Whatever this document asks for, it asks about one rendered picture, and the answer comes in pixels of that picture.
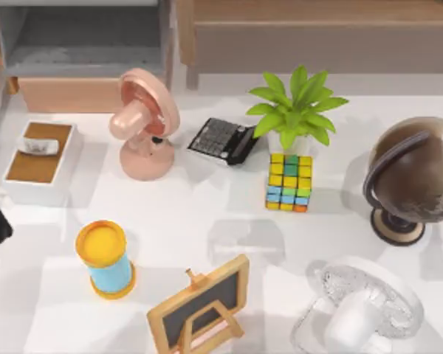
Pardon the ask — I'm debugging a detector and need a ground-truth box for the black calculator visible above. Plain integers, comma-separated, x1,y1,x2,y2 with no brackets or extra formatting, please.
186,117,261,167

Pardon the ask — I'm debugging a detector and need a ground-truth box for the multicoloured puzzle cube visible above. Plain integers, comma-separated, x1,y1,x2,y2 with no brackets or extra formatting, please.
264,152,314,213

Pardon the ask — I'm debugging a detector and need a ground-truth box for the pink desk fan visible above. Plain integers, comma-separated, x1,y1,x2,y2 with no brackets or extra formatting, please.
108,67,182,182

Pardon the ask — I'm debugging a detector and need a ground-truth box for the green potted plant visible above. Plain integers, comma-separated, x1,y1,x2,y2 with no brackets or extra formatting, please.
245,65,350,156

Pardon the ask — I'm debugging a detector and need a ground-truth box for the wooden framed blackboard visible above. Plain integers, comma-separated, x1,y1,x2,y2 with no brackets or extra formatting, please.
146,253,251,354

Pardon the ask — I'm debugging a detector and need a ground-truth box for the yellow and blue canister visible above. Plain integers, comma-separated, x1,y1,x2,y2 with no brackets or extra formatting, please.
75,220,137,300

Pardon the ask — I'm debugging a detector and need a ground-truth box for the wooden cupboard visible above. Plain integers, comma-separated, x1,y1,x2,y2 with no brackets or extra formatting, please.
175,0,443,91

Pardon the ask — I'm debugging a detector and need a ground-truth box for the white tissue box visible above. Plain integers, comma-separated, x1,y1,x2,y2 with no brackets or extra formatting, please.
1,119,85,207

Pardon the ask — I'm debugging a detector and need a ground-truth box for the pale wooden drawer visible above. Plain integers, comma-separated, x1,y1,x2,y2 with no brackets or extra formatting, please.
0,0,174,114

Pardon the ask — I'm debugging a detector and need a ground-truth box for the brown globe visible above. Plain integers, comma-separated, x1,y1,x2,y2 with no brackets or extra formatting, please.
362,116,443,245

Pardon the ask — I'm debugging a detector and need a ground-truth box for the white desk fan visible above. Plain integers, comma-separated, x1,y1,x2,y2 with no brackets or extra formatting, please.
289,258,425,354

